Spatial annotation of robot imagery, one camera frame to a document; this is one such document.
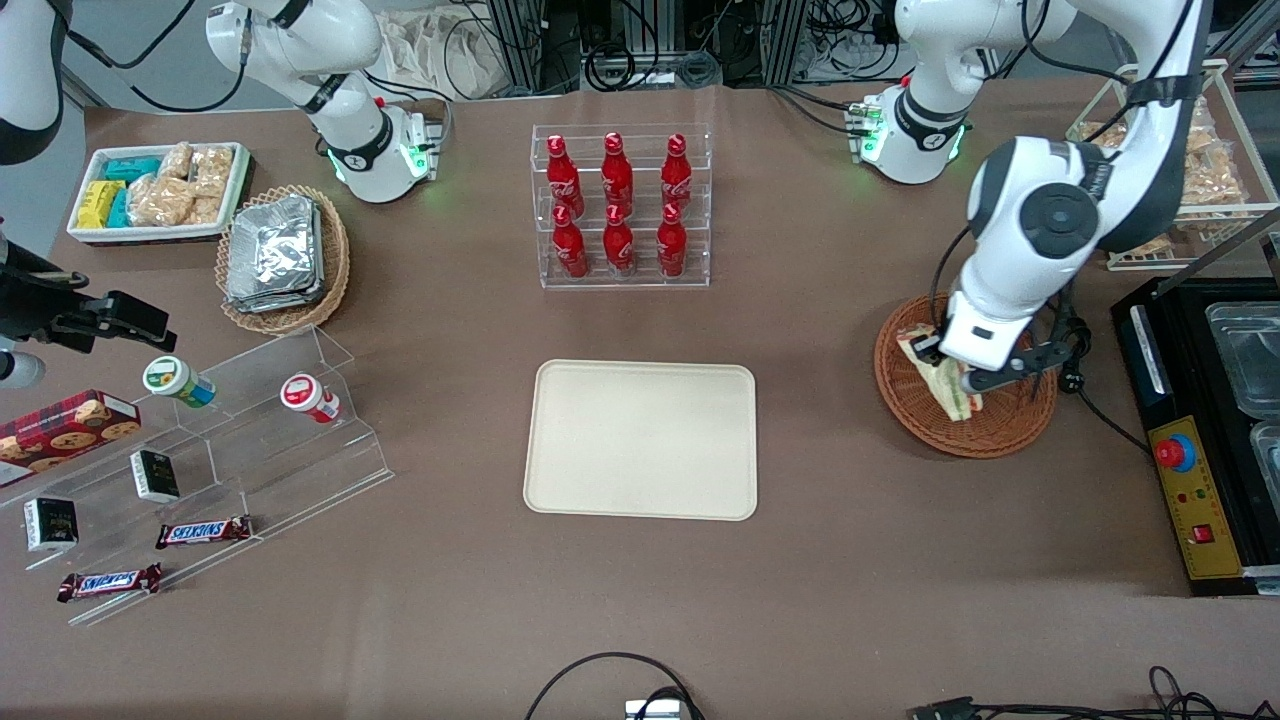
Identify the clear acrylic stepped shelf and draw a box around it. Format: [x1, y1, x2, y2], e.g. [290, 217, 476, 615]
[0, 324, 395, 629]

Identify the brown snickers bar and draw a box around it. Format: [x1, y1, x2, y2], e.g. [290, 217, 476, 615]
[56, 563, 164, 604]
[154, 514, 255, 551]

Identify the green lid yogurt cup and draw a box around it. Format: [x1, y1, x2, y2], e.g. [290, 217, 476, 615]
[141, 354, 218, 409]

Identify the small clear plastic container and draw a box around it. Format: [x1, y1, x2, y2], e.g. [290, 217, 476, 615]
[1249, 419, 1280, 492]

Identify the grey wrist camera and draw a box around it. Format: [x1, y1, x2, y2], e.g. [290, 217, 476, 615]
[958, 340, 1067, 395]
[0, 349, 48, 390]

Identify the large clear plastic container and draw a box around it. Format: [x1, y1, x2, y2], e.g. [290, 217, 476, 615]
[1204, 299, 1280, 420]

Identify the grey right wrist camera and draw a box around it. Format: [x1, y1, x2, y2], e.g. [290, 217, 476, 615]
[0, 349, 48, 390]

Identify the cream plastic tray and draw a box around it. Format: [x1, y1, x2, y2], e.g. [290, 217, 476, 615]
[522, 358, 760, 523]

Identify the silver foil container stack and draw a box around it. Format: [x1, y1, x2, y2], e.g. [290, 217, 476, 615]
[224, 194, 327, 315]

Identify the aluminium frame post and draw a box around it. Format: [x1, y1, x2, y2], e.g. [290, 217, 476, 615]
[764, 0, 807, 87]
[489, 0, 547, 97]

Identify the red plaid cookie box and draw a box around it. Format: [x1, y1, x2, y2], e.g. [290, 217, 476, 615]
[0, 388, 143, 489]

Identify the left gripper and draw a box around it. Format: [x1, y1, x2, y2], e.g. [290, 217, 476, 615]
[909, 289, 1044, 370]

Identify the small black white box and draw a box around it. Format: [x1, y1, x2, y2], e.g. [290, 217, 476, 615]
[22, 495, 80, 554]
[129, 448, 183, 505]

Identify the clear acrylic bottle rack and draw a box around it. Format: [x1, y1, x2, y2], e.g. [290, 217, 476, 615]
[530, 123, 714, 291]

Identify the light oval wicker basket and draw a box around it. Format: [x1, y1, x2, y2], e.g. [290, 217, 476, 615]
[214, 184, 352, 337]

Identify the red cola bottle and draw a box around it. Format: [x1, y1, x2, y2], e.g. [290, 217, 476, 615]
[602, 203, 638, 279]
[545, 133, 586, 217]
[551, 204, 590, 280]
[655, 202, 690, 279]
[600, 130, 636, 214]
[660, 132, 695, 214]

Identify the white cloth bag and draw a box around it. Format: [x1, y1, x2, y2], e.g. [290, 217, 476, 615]
[374, 7, 507, 102]

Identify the red lid yogurt cup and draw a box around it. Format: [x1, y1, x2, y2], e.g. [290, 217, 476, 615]
[279, 372, 343, 425]

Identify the black yellow sealing machine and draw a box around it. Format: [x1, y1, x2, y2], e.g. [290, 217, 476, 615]
[1110, 270, 1280, 599]

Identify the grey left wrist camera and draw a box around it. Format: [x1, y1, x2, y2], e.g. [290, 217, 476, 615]
[958, 340, 1067, 395]

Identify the black looped cable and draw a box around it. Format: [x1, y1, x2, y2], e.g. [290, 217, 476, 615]
[522, 651, 707, 720]

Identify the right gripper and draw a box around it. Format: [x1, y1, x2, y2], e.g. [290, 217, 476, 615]
[0, 238, 179, 354]

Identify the white rectangular snack tray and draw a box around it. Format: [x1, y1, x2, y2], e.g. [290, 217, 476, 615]
[65, 141, 252, 246]

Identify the brown round wicker basket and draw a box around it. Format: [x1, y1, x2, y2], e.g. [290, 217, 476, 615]
[873, 290, 1060, 461]

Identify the black power cable with plug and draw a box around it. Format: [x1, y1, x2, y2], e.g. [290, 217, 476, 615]
[1040, 290, 1152, 454]

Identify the triangular sandwich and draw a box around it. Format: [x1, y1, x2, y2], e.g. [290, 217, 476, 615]
[895, 324, 985, 423]

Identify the yellow snack pack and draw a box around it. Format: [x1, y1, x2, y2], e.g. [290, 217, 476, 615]
[75, 179, 127, 230]

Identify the white wire basket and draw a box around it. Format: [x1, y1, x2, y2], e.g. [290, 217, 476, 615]
[1064, 59, 1280, 274]

